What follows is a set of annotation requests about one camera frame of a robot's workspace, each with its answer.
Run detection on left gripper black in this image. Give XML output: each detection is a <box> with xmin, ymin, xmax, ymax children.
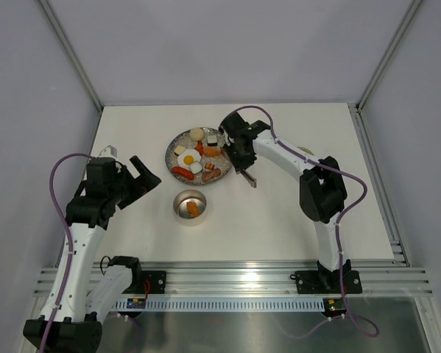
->
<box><xmin>108</xmin><ymin>156</ymin><xmax>160</xmax><ymax>209</ymax></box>

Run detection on stainless steel bowl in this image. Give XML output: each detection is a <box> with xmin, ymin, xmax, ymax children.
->
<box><xmin>173</xmin><ymin>189</ymin><xmax>208</xmax><ymax>227</ymax></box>

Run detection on stainless steel tongs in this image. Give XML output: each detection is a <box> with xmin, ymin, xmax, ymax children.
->
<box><xmin>238</xmin><ymin>170</ymin><xmax>257</xmax><ymax>188</ymax></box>

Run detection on orange fried nugget toy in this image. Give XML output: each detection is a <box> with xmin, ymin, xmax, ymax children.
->
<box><xmin>186</xmin><ymin>201</ymin><xmax>200</xmax><ymax>218</ymax></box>

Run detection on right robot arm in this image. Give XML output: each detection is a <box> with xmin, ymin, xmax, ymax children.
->
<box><xmin>219</xmin><ymin>112</ymin><xmax>350</xmax><ymax>293</ymax></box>

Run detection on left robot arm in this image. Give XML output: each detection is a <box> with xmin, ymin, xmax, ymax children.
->
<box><xmin>23</xmin><ymin>156</ymin><xmax>161</xmax><ymax>352</ymax></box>

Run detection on sushi roll toy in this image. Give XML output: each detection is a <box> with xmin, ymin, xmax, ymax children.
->
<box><xmin>207</xmin><ymin>135</ymin><xmax>218</xmax><ymax>146</ymax></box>

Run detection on orange fried shrimp toy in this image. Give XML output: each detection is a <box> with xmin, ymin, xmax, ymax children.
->
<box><xmin>203</xmin><ymin>146</ymin><xmax>222</xmax><ymax>157</ymax></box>

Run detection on beige round bun toy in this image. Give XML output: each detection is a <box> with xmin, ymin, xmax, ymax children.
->
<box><xmin>189</xmin><ymin>127</ymin><xmax>205</xmax><ymax>142</ymax></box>

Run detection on silver patterned plate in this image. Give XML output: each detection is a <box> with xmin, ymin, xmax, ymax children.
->
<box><xmin>164</xmin><ymin>127</ymin><xmax>233</xmax><ymax>186</ymax></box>

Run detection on fried egg toy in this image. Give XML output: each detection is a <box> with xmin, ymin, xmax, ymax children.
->
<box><xmin>177</xmin><ymin>149</ymin><xmax>201</xmax><ymax>169</ymax></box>

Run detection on white rice cube toy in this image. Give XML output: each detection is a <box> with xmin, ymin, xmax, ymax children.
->
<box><xmin>189</xmin><ymin>161</ymin><xmax>203</xmax><ymax>174</ymax></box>

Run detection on bacon slice toy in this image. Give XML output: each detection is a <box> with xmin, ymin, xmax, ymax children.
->
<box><xmin>202</xmin><ymin>168</ymin><xmax>222</xmax><ymax>183</ymax></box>

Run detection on green round lid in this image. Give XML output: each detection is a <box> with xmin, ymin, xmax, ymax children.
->
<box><xmin>298</xmin><ymin>147</ymin><xmax>314</xmax><ymax>155</ymax></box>

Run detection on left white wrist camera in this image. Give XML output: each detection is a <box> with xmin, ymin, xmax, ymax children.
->
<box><xmin>98</xmin><ymin>145</ymin><xmax>117</xmax><ymax>159</ymax></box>

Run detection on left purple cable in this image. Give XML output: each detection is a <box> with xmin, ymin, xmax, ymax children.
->
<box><xmin>39</xmin><ymin>152</ymin><xmax>147</xmax><ymax>353</ymax></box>

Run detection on purple cable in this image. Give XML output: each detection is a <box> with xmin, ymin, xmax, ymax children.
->
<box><xmin>219</xmin><ymin>105</ymin><xmax>380</xmax><ymax>339</ymax></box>
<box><xmin>39</xmin><ymin>152</ymin><xmax>147</xmax><ymax>353</ymax></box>

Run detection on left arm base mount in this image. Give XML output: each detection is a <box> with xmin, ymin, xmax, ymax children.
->
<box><xmin>129</xmin><ymin>270</ymin><xmax>167</xmax><ymax>295</ymax></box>

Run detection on white slotted cable duct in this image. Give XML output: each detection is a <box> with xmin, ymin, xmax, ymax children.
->
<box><xmin>112</xmin><ymin>298</ymin><xmax>325</xmax><ymax>313</ymax></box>

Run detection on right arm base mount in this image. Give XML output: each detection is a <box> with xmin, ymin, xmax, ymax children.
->
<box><xmin>289</xmin><ymin>270</ymin><xmax>363</xmax><ymax>295</ymax></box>

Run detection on aluminium front rail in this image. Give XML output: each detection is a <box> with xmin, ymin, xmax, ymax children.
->
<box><xmin>141</xmin><ymin>261</ymin><xmax>433</xmax><ymax>297</ymax></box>

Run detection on left aluminium frame post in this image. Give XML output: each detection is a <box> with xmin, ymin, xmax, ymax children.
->
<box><xmin>35</xmin><ymin>0</ymin><xmax>104</xmax><ymax>115</ymax></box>

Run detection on aluminium frame post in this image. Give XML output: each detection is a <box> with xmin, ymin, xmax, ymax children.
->
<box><xmin>356</xmin><ymin>0</ymin><xmax>426</xmax><ymax>113</ymax></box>
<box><xmin>35</xmin><ymin>0</ymin><xmax>104</xmax><ymax>115</ymax></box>

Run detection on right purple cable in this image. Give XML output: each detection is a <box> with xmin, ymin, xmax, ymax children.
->
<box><xmin>219</xmin><ymin>105</ymin><xmax>380</xmax><ymax>339</ymax></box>

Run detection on right aluminium frame post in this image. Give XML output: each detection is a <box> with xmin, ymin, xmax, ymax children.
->
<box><xmin>356</xmin><ymin>0</ymin><xmax>426</xmax><ymax>113</ymax></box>

